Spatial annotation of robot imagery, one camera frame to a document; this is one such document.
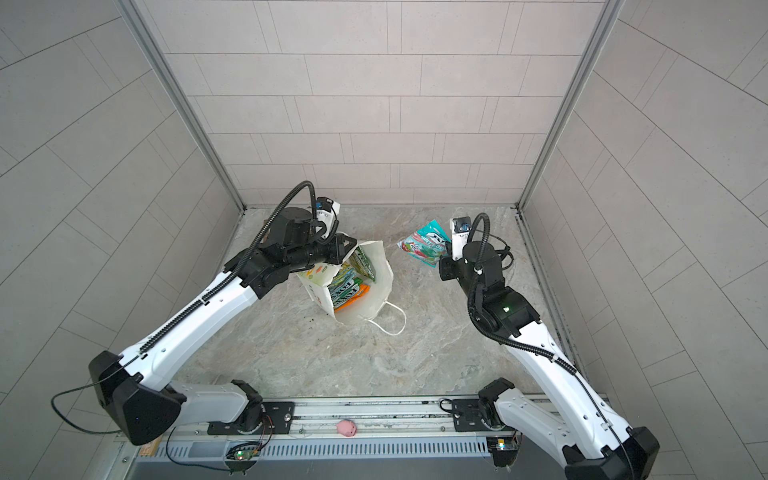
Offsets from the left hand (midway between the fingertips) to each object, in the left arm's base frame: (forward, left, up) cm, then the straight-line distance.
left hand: (364, 239), depth 70 cm
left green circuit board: (-40, +25, -25) cm, 53 cm away
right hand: (+1, -19, -2) cm, 19 cm away
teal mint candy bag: (0, -15, -1) cm, 15 cm away
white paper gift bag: (-2, +5, -22) cm, 22 cm away
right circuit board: (-39, -33, -29) cm, 58 cm away
